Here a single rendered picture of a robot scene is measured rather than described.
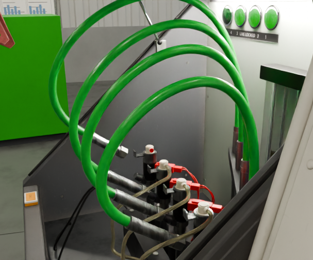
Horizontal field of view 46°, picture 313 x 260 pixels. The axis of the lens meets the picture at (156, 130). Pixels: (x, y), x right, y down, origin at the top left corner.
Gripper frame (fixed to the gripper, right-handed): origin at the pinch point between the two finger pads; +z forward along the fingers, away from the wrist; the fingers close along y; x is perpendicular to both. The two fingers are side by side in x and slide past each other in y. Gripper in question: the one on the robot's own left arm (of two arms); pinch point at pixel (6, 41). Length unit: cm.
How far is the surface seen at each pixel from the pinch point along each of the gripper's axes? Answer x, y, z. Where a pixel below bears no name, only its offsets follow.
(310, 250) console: -7, -46, 44
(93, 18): -13.2, -11.9, 10.6
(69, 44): -7.3, -11.6, 10.6
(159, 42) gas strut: -26.2, 23.2, 21.7
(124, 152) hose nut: 0.4, -5.4, 30.9
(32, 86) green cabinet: 31, 319, -36
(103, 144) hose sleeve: 1.8, -6.5, 26.8
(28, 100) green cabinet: 45, 321, -31
